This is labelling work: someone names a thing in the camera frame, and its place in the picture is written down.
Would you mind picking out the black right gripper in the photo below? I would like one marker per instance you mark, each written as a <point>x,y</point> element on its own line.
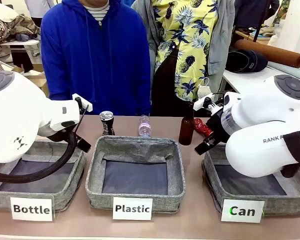
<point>218,127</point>

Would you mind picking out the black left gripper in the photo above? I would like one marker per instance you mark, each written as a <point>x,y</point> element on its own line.
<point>57,136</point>

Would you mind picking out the crushed red can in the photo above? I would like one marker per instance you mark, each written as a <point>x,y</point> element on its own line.
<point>202,127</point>

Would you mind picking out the brown glass bottle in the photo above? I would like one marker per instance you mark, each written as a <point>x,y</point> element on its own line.
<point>186,130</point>

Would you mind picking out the black drink can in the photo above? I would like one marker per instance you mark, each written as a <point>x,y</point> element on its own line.
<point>107,123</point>

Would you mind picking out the small pink-label plastic bottle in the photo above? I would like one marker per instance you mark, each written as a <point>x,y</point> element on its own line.
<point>145,126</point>

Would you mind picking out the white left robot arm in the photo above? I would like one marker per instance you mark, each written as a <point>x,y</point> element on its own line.
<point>17,117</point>

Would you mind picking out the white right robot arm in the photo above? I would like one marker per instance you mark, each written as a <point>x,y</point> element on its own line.
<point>267,130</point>

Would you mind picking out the grey fabric basket labelled Bottle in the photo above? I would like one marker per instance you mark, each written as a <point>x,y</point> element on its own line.
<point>65,160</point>

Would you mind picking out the grey fabric basket labelled Can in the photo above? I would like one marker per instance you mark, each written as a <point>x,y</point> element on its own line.
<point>215,180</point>

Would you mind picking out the grey fabric basket labelled Plastic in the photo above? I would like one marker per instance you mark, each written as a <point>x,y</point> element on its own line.
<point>135,152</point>

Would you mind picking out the white Can label card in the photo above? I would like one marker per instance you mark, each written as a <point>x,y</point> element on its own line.
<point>242,211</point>

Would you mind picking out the white face mask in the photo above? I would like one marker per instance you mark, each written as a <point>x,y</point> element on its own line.
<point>203,90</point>

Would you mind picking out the white Plastic label card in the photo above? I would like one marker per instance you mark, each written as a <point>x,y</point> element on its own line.
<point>132,208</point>

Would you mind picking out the white Bottle label card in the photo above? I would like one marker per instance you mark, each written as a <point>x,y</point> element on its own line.
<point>31,209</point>

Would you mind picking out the person in blue hoodie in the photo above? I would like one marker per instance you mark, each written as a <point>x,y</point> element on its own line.
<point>97,62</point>

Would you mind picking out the dark blue cap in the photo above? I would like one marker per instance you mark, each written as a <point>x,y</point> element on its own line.
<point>245,61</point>

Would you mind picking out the person in yellow pineapple shirt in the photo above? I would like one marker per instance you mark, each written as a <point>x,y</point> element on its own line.
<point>187,45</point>

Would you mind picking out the brown rolled sheet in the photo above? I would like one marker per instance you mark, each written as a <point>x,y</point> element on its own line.
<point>270,53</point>

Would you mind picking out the pale blue rolled sheet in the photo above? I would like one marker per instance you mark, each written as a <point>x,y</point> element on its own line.
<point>290,70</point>

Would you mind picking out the white background table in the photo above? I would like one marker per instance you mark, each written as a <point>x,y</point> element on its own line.
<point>17,43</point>

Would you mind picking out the pile of patterned clothes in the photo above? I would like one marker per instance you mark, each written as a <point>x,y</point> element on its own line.
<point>7,27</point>

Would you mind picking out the person in dark jacket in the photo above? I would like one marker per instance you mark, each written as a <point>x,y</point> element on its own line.
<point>255,12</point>

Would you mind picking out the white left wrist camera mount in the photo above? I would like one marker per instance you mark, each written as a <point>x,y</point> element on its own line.
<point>86,103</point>

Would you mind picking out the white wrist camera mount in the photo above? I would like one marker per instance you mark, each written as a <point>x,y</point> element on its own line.
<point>202,101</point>
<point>86,103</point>

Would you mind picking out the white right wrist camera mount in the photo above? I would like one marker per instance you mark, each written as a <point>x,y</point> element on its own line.
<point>202,101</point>

